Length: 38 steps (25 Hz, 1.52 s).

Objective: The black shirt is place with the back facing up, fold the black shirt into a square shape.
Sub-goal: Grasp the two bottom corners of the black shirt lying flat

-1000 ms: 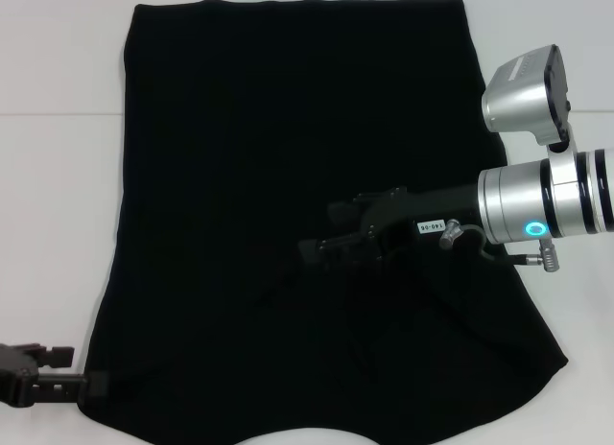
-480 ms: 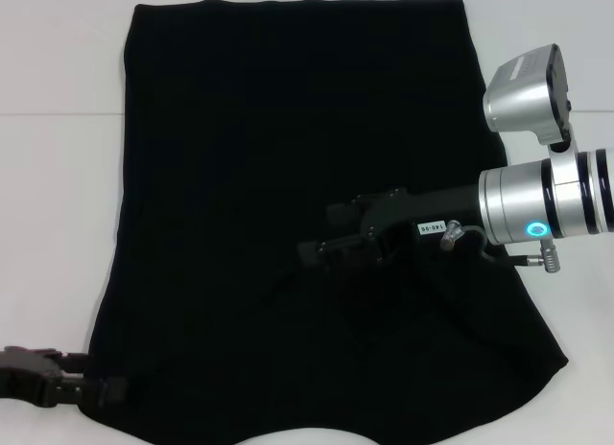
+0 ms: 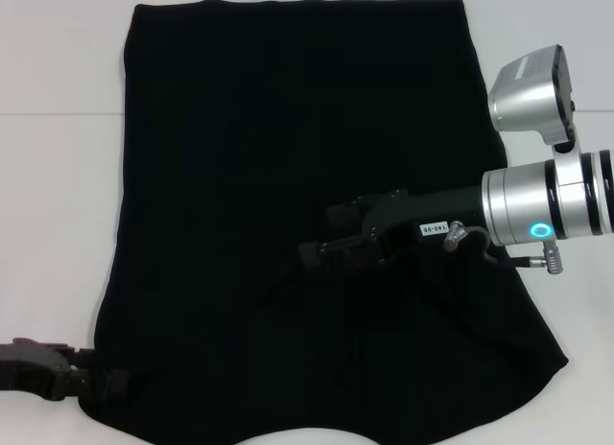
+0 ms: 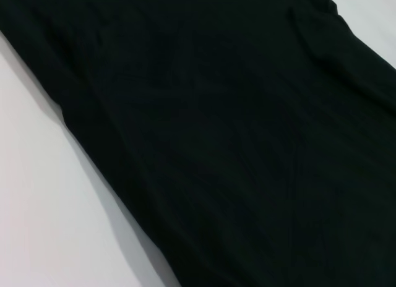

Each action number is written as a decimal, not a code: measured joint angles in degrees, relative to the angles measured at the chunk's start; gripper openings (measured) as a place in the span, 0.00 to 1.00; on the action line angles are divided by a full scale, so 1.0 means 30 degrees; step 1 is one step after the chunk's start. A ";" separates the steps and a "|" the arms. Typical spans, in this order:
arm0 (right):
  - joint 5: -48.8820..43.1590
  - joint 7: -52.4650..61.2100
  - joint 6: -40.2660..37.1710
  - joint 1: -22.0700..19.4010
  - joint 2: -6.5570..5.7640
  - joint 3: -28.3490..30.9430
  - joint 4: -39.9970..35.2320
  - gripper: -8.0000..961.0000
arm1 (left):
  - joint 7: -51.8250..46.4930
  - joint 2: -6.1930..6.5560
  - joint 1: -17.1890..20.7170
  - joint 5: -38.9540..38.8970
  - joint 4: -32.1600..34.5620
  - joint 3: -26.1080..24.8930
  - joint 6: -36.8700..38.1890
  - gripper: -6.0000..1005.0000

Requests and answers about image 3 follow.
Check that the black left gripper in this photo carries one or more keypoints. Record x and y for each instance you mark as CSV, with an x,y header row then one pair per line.
x,y
29,368

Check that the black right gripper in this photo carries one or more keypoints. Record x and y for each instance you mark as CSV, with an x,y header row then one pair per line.
x,y
446,210

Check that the black t-shirt with FREE print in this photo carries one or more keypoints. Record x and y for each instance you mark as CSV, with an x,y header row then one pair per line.
x,y
240,176

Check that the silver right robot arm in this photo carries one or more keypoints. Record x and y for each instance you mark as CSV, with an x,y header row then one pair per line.
x,y
518,200

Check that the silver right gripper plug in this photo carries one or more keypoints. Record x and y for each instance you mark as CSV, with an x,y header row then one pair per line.
x,y
453,236

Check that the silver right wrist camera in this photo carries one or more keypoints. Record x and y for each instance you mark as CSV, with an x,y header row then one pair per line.
x,y
523,95

